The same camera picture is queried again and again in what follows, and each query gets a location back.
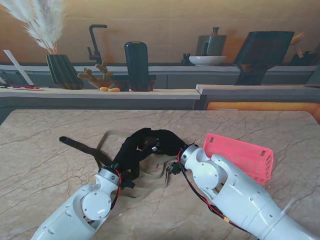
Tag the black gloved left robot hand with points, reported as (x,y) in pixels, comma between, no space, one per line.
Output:
(128,153)

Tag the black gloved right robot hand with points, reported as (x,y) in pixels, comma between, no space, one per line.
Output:
(170,143)

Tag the beige woven belt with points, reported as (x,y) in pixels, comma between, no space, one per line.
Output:
(150,176)

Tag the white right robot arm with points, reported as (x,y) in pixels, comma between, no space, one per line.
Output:
(237,197)

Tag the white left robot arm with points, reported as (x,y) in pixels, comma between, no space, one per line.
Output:
(75,207)

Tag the orange fruits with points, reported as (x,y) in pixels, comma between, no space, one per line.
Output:
(112,89)

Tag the pink plastic mesh basket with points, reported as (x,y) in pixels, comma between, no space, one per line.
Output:
(245,157)

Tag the light wood counter top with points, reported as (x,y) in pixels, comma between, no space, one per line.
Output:
(75,93)

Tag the small black stand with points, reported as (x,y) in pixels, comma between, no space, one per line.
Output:
(186,60)

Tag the tall dark cylindrical canister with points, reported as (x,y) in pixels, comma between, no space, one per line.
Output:
(137,65)

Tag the white ceramic bowl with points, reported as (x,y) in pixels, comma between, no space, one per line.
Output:
(207,60)

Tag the grey stone counter top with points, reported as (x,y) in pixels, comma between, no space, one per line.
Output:
(250,89)

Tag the dark ribbed vase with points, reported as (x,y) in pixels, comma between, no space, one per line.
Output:
(63,72)

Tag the grey pot with lid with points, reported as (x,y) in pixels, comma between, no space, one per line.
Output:
(211,43)

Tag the black kitchen faucet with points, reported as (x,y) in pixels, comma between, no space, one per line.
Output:
(94,45)

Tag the plate with red food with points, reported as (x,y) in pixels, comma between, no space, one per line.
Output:
(27,87)

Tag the dark range hood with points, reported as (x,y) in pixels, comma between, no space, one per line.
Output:
(262,52)

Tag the white leaning board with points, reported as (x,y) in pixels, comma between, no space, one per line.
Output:
(17,66)

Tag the white pampas grass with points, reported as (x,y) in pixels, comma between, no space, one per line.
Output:
(42,25)

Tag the dark utensil holder with spoons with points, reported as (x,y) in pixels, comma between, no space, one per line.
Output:
(303,58)

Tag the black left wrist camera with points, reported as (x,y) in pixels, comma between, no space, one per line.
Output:
(128,184)

